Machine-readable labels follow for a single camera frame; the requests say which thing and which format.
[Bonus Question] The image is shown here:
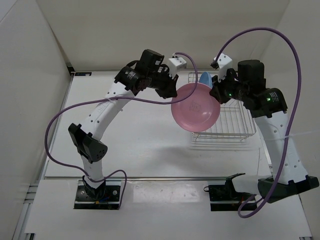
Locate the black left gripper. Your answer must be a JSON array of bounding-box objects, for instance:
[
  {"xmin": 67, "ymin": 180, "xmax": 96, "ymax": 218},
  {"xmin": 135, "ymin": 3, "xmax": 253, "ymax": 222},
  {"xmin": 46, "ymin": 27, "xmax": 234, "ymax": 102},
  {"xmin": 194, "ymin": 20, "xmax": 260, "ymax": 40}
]
[{"xmin": 147, "ymin": 67, "xmax": 179, "ymax": 100}]

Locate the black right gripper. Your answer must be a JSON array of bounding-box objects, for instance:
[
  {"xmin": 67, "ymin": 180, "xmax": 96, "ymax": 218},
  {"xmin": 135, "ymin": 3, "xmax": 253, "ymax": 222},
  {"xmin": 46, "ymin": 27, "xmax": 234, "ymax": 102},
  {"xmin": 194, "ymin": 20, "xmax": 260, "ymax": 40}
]
[{"xmin": 209, "ymin": 70, "xmax": 248, "ymax": 105}]

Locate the pink plastic plate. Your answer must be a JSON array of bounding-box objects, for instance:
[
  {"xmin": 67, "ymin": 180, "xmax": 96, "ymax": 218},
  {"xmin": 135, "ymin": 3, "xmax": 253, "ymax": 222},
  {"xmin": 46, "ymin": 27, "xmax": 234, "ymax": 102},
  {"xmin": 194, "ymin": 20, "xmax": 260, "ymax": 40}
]
[{"xmin": 171, "ymin": 83, "xmax": 221, "ymax": 133}]

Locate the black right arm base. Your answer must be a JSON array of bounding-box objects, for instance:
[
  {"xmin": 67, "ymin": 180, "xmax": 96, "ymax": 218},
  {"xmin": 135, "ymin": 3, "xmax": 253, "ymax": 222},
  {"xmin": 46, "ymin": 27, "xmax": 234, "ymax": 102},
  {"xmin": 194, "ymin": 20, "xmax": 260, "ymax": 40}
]
[{"xmin": 203, "ymin": 173, "xmax": 252, "ymax": 212}]

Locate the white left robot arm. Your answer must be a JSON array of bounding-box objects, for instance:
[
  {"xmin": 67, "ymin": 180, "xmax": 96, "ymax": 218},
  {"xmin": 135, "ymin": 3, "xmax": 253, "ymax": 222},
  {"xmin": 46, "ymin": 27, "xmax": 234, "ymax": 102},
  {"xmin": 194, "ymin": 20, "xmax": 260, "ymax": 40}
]
[{"xmin": 68, "ymin": 49, "xmax": 186, "ymax": 201}]

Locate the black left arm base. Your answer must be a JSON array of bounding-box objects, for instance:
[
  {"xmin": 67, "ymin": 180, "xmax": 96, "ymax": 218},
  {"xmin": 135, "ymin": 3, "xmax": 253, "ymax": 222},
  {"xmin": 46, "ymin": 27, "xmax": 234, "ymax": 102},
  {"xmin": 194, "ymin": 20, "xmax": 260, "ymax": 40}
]
[{"xmin": 73, "ymin": 180, "xmax": 122, "ymax": 210}]

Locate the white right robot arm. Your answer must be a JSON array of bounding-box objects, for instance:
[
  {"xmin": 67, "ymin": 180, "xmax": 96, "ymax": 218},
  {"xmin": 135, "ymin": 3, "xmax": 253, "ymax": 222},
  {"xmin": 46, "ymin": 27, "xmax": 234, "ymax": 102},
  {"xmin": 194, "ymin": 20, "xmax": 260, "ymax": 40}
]
[{"xmin": 209, "ymin": 55, "xmax": 320, "ymax": 204}]

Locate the blue plastic plate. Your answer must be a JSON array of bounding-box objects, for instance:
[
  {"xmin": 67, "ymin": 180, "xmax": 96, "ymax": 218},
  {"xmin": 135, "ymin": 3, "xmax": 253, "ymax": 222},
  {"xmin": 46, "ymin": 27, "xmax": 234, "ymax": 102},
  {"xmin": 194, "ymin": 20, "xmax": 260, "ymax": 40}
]
[{"xmin": 198, "ymin": 71, "xmax": 213, "ymax": 89}]

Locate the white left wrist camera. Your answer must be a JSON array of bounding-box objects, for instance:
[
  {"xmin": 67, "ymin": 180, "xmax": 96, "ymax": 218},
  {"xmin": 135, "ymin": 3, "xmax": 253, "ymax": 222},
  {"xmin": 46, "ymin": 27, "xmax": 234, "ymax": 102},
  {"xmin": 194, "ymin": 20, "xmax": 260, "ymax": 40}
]
[{"xmin": 167, "ymin": 57, "xmax": 187, "ymax": 78}]

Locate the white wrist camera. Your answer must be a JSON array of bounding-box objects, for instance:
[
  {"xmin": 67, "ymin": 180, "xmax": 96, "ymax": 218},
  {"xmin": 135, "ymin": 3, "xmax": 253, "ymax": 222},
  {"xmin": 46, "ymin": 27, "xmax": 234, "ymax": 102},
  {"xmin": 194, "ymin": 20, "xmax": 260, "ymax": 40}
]
[
  {"xmin": 167, "ymin": 57, "xmax": 187, "ymax": 78},
  {"xmin": 210, "ymin": 53, "xmax": 233, "ymax": 83}
]

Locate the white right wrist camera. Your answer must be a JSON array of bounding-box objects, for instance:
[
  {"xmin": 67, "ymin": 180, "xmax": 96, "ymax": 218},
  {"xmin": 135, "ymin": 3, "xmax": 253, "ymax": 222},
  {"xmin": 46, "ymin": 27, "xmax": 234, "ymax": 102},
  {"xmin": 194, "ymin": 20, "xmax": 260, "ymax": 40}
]
[{"xmin": 210, "ymin": 53, "xmax": 233, "ymax": 83}]

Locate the silver wire dish rack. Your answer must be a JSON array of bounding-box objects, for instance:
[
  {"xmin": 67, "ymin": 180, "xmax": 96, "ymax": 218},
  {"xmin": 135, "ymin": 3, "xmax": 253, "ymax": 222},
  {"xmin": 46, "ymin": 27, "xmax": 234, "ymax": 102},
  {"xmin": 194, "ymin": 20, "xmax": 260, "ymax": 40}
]
[{"xmin": 186, "ymin": 71, "xmax": 258, "ymax": 148}]

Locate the white cable tie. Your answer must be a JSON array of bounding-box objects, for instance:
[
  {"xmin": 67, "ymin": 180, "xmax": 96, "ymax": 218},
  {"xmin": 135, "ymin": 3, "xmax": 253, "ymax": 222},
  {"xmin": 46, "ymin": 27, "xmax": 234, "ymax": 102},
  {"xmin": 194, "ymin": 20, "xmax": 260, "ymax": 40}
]
[{"xmin": 263, "ymin": 129, "xmax": 320, "ymax": 141}]

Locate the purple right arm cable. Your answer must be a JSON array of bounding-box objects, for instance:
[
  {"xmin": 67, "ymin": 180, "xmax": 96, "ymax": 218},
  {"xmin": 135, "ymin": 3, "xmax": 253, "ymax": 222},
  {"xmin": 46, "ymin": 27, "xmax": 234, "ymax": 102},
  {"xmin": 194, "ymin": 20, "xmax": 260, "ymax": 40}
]
[{"xmin": 216, "ymin": 26, "xmax": 300, "ymax": 218}]

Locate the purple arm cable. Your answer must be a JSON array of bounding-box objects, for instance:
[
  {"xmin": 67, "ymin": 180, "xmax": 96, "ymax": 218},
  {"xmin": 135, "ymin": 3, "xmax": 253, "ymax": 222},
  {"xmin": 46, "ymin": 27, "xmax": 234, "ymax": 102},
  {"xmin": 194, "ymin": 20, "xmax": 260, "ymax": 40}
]
[
  {"xmin": 216, "ymin": 26, "xmax": 300, "ymax": 218},
  {"xmin": 44, "ymin": 51, "xmax": 198, "ymax": 208}
]

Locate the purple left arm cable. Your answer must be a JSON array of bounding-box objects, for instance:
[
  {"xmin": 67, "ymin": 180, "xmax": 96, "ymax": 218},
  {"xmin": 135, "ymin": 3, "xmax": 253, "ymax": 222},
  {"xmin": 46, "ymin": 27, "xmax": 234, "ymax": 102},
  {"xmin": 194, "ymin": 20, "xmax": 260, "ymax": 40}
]
[{"xmin": 44, "ymin": 51, "xmax": 198, "ymax": 208}]

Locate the aluminium table edge rail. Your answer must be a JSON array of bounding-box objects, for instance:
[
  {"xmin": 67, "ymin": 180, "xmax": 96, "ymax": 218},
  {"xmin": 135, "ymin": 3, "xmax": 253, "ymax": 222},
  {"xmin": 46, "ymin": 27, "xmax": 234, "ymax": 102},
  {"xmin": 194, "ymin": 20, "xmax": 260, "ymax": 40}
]
[{"xmin": 44, "ymin": 175, "xmax": 273, "ymax": 181}]

